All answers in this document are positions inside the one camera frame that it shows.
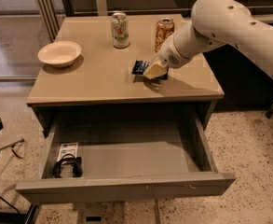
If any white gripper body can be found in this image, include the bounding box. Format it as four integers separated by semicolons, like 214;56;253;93
157;19;205;69

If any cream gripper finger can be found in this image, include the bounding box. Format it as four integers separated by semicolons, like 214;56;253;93
143;58;169;79

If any dark blue rxbar wrapper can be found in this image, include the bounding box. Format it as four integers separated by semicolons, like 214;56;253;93
131;59;170;81

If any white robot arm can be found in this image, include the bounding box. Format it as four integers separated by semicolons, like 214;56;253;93
143;0;273;79

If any beige cabinet with counter top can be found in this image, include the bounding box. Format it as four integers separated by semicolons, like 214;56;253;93
27;15;224;131

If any open grey top drawer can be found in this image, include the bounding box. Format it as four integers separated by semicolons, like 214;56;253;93
17;111;235;204

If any orange gold soda can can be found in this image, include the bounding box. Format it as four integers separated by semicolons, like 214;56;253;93
155;18;175;52

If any green white soda can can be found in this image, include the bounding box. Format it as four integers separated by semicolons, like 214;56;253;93
111;12;130;49

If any white paper bowl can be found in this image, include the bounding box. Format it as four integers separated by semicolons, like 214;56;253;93
38;41;82;68

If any white blue paper card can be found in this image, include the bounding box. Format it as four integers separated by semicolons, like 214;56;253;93
57;142;78;161

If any coiled black cable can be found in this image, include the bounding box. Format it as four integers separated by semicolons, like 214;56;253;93
51;153;84;179

